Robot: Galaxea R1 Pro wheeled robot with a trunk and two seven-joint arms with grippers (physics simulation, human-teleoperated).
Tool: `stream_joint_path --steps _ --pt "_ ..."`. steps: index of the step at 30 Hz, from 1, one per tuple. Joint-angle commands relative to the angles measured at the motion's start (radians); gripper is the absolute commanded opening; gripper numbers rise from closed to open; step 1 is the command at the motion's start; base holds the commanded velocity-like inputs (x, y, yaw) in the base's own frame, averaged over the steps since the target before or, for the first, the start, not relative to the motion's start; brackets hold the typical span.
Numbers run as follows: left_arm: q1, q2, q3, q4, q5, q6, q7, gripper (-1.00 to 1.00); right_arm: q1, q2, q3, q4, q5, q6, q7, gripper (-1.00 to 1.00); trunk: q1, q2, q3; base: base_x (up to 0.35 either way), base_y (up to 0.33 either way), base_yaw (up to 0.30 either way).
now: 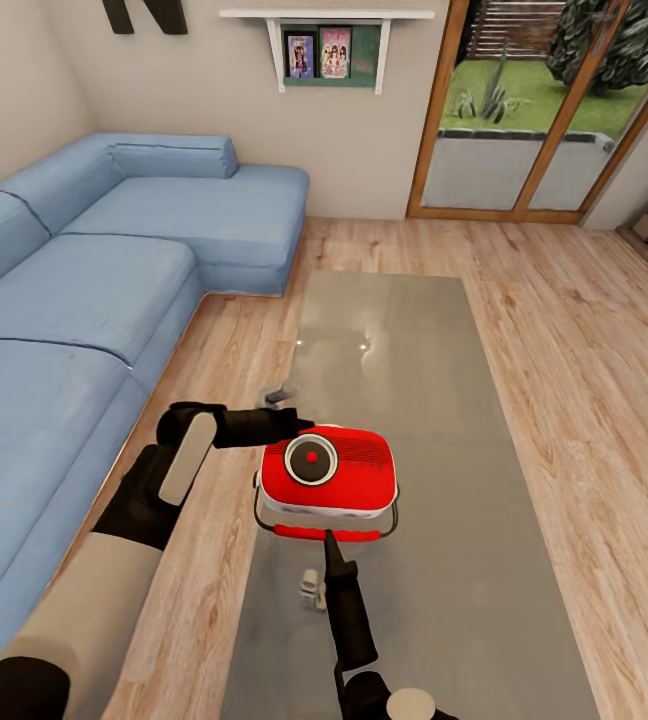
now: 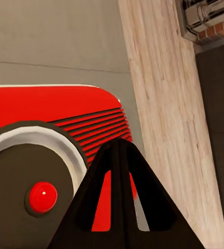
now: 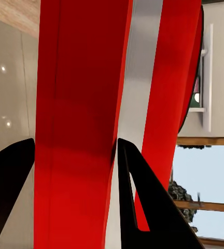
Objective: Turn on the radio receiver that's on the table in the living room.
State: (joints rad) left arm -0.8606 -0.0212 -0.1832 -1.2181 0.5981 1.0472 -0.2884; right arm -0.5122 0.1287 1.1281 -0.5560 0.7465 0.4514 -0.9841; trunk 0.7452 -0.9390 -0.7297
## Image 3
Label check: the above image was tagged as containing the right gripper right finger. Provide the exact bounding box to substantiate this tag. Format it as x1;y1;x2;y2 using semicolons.
118;138;205;249

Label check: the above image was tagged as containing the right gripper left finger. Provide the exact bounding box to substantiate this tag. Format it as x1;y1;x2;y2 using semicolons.
0;138;35;234

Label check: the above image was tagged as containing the radio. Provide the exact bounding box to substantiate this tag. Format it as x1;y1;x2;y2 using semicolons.
34;0;204;249

